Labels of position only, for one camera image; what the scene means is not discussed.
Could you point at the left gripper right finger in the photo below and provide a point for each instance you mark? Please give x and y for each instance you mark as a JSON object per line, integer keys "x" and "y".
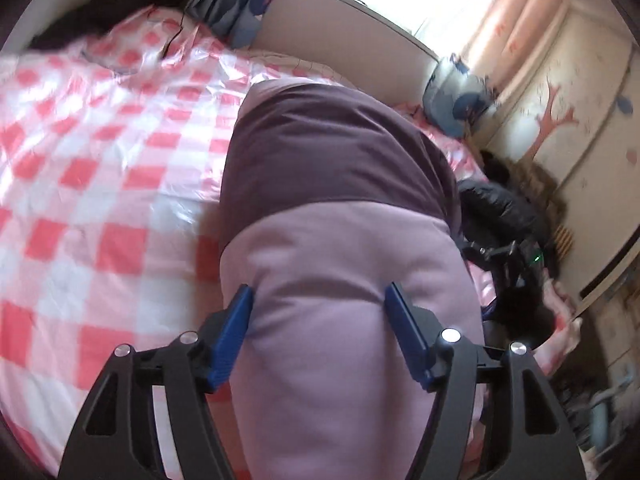
{"x": 527, "y": 434}

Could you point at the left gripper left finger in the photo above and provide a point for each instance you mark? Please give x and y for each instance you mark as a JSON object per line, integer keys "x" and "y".
{"x": 114, "y": 436}

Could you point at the lilac purple jacket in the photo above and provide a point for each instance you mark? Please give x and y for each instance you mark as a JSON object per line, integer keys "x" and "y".
{"x": 327, "y": 197}

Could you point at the black clothes pile at headboard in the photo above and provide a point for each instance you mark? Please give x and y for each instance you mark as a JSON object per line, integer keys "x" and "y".
{"x": 95, "y": 18}

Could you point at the grey blue desk chair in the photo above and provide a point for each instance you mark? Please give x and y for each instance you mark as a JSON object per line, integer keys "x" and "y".
{"x": 596, "y": 427}

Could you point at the black puffer jacket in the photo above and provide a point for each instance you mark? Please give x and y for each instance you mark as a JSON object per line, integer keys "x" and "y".
{"x": 494, "y": 216}

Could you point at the brown fur garment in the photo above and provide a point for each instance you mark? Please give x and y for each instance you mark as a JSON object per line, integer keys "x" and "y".
{"x": 534, "y": 183}

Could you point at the white wardrobe with tree decal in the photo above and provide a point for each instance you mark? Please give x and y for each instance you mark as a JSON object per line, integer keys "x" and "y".
{"x": 579, "y": 117}

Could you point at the blue cartoon pillow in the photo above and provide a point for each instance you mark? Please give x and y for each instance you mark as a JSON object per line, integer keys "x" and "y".
{"x": 454, "y": 98}

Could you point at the pink checked plastic bed cover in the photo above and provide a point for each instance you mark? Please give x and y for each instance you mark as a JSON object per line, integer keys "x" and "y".
{"x": 112, "y": 156}

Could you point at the pink curtain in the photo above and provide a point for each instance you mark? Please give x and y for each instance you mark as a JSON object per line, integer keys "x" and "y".
{"x": 507, "y": 37}

